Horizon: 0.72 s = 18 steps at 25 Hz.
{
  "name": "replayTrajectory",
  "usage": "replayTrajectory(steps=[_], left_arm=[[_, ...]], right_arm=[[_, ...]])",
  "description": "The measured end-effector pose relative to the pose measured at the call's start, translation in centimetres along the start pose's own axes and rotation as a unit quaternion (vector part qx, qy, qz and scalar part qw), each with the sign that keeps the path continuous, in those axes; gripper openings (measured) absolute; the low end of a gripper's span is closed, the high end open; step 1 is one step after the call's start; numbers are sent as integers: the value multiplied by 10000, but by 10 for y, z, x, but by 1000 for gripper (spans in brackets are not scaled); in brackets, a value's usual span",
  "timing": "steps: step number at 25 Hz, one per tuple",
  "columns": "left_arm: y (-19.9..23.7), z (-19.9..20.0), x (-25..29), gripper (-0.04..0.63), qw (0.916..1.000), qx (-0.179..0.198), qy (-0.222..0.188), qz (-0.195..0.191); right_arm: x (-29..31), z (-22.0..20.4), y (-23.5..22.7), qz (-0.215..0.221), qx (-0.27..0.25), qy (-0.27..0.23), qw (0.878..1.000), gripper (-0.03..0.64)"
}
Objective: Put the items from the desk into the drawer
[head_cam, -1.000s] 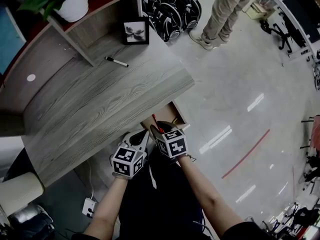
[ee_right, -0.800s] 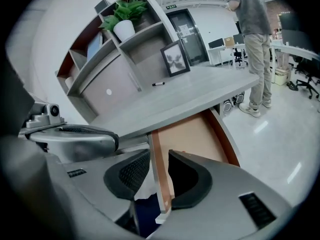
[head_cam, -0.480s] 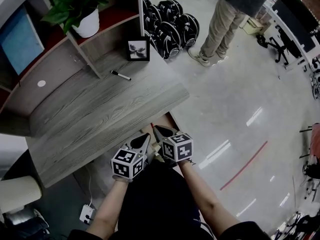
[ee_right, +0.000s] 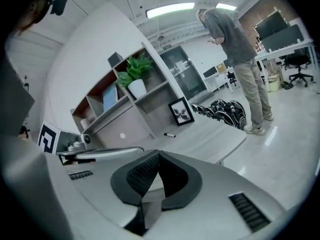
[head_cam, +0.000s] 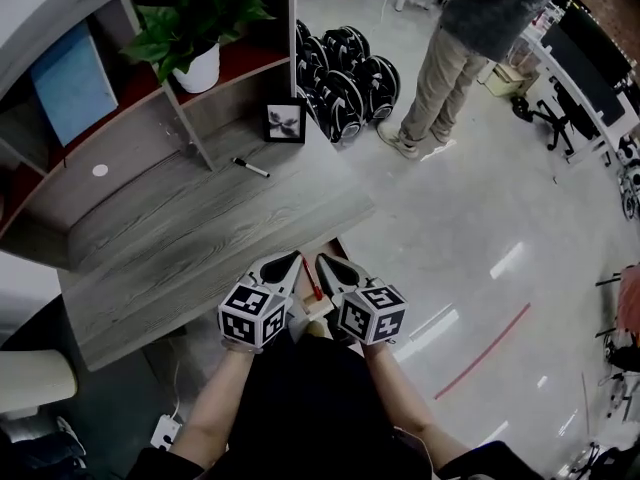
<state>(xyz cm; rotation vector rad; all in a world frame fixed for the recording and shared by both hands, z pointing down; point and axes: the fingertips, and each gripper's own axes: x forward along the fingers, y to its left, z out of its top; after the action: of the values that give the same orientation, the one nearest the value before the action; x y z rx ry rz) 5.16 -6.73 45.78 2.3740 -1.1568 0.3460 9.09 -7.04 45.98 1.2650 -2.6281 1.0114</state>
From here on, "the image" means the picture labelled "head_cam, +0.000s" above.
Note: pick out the black picture frame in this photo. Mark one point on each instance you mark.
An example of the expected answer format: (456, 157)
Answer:
(285, 120)

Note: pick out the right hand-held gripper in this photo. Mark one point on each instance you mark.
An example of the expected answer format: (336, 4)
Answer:
(372, 315)

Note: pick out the grey wooden desk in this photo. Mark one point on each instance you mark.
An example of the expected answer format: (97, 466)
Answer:
(175, 248)

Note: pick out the wooden drawer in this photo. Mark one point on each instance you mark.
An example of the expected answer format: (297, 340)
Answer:
(315, 308)

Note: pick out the red pen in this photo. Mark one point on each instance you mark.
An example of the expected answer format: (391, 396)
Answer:
(311, 278)

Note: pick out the green potted plant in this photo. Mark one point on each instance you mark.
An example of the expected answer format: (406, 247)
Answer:
(200, 43)

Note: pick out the person's black clothing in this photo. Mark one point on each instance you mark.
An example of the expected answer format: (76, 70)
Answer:
(310, 408)

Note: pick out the person's shoe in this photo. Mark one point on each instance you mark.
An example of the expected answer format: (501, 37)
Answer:
(316, 328)

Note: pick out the grey wooden desk hutch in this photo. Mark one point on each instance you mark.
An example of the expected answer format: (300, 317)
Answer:
(125, 153)

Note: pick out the pile of black helmets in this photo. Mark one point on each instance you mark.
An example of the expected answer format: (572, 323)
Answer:
(345, 83)

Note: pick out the black and white marker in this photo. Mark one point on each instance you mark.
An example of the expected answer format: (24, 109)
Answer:
(251, 167)

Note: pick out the white power strip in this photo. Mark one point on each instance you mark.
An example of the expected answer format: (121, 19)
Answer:
(165, 433)

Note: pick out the person's right forearm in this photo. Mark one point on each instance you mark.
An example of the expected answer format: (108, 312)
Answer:
(410, 403)

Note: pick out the white desk with black chair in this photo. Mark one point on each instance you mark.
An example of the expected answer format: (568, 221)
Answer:
(607, 140)

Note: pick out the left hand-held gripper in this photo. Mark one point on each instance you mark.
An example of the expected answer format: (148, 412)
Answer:
(245, 313)

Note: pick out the person's left forearm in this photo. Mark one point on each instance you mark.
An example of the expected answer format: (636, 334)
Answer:
(215, 408)

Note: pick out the black computer monitor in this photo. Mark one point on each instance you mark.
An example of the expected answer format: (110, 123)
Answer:
(585, 63)

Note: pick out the black office chair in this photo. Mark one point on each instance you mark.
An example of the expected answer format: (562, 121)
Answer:
(560, 118)

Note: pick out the blue book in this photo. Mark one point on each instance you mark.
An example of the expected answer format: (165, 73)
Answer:
(75, 90)

